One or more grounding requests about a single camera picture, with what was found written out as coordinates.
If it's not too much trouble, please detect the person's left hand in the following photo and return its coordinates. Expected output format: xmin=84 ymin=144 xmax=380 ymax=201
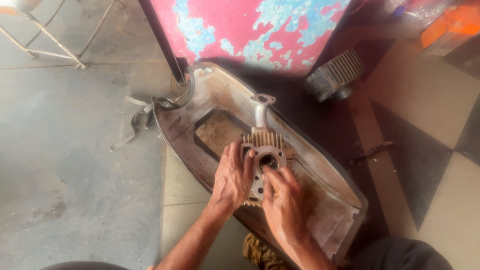
xmin=209 ymin=142 xmax=257 ymax=215

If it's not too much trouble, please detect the person's right hand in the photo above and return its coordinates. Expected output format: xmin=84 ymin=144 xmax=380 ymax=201
xmin=261 ymin=166 xmax=312 ymax=246

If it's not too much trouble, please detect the finned metal engine cylinder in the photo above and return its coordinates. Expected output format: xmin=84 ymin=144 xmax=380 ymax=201
xmin=240 ymin=94 xmax=298 ymax=208

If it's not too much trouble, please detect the yellow brown rag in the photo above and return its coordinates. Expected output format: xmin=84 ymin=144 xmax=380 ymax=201
xmin=242 ymin=232 xmax=290 ymax=270

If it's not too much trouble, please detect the black rubber edge trim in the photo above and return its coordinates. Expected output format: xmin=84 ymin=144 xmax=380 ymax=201
xmin=151 ymin=73 xmax=196 ymax=113

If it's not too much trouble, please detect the person's right leg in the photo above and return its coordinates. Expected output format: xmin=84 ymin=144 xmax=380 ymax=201
xmin=348 ymin=238 xmax=455 ymax=270

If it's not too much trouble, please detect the person's leg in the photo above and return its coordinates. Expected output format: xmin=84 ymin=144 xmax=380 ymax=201
xmin=348 ymin=238 xmax=455 ymax=270
xmin=39 ymin=261 xmax=131 ymax=270

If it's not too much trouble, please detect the grey finned engine cylinder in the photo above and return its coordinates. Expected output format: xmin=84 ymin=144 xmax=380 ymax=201
xmin=304 ymin=49 xmax=367 ymax=103

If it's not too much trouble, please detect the red blue peeling painted panel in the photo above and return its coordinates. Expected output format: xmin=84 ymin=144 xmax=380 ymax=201
xmin=150 ymin=0 xmax=352 ymax=74

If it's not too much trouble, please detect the person's left leg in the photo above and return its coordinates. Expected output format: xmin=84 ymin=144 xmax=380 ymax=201
xmin=39 ymin=261 xmax=131 ymax=270

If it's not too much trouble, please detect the clear plastic bag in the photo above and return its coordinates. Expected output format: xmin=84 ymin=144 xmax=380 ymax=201
xmin=386 ymin=0 xmax=460 ymax=30

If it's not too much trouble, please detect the orange box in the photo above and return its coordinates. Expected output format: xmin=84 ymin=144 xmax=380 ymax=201
xmin=420 ymin=5 xmax=480 ymax=58

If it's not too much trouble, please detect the grey rubber strap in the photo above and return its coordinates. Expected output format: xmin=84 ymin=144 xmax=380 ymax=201
xmin=109 ymin=95 xmax=157 ymax=153

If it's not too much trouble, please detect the black metal post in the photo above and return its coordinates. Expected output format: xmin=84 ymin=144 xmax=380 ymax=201
xmin=137 ymin=0 xmax=189 ymax=86

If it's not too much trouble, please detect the metal wire stool frame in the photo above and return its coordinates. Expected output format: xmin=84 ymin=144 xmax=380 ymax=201
xmin=0 ymin=0 xmax=121 ymax=71

